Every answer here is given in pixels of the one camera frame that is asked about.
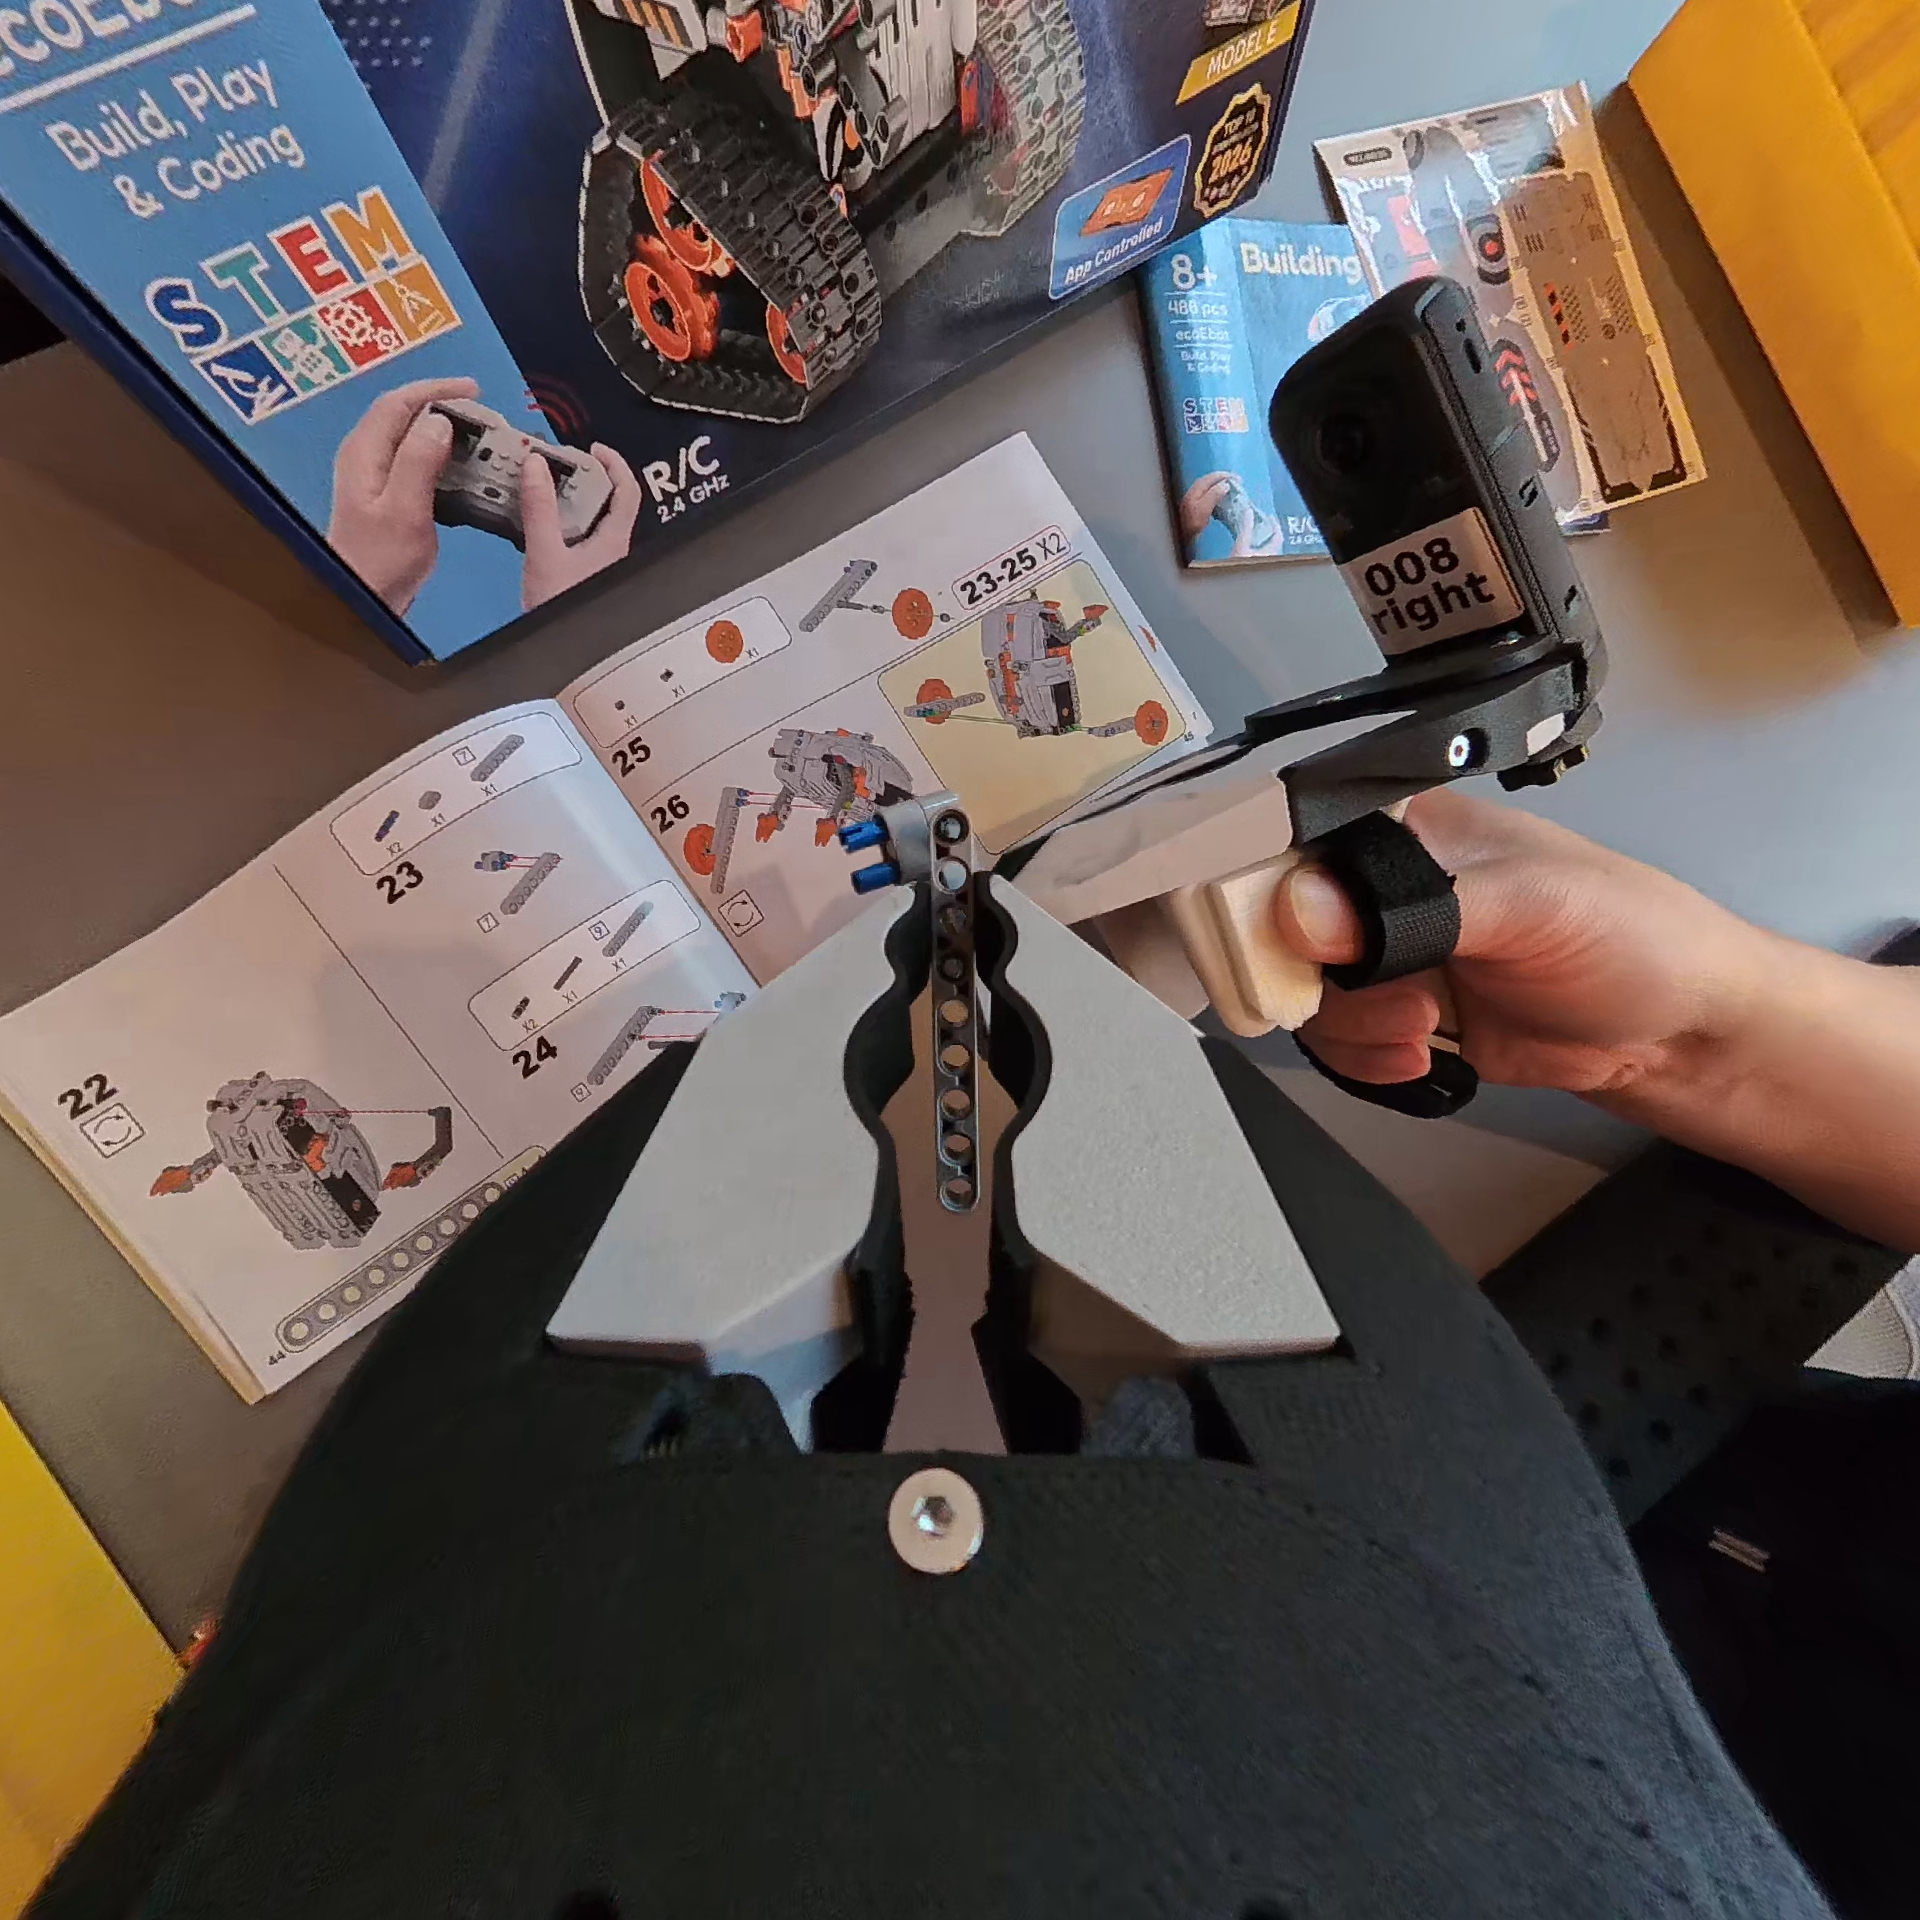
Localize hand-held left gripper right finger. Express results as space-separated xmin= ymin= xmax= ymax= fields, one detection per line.
xmin=983 ymin=877 xmax=1342 ymax=1453

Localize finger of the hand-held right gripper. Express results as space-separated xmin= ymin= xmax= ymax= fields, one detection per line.
xmin=997 ymin=743 xmax=1304 ymax=928

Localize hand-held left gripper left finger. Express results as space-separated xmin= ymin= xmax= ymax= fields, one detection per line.
xmin=546 ymin=882 xmax=921 ymax=1453

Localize grey beam with blue pins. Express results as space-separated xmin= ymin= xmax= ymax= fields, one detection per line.
xmin=844 ymin=814 xmax=1004 ymax=1215

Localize light grey angled connector piece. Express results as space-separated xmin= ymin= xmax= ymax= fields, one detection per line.
xmin=882 ymin=790 xmax=976 ymax=903

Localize person's right forearm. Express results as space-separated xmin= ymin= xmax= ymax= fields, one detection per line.
xmin=1725 ymin=913 xmax=1920 ymax=1255

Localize person's right hand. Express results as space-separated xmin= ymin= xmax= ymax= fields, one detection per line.
xmin=1279 ymin=783 xmax=1807 ymax=1133

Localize small blue booklet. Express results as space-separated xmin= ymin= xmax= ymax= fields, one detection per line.
xmin=1135 ymin=214 xmax=1368 ymax=572

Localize clear sticker sheet packet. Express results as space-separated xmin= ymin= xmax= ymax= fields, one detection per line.
xmin=1311 ymin=81 xmax=1712 ymax=536

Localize open instruction manual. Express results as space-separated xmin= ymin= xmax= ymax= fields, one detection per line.
xmin=0 ymin=431 xmax=1215 ymax=1404

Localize yellow plastic bin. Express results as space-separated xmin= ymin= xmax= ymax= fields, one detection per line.
xmin=1626 ymin=0 xmax=1920 ymax=628
xmin=0 ymin=1407 xmax=184 ymax=1912

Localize black perforated pad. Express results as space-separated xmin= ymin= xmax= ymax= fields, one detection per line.
xmin=1481 ymin=1182 xmax=1903 ymax=1524

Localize person's dark trousers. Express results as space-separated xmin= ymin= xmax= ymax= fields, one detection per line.
xmin=1626 ymin=1365 xmax=1920 ymax=1920

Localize large blue toy robot box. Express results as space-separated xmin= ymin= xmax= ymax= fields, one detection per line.
xmin=0 ymin=0 xmax=1320 ymax=664

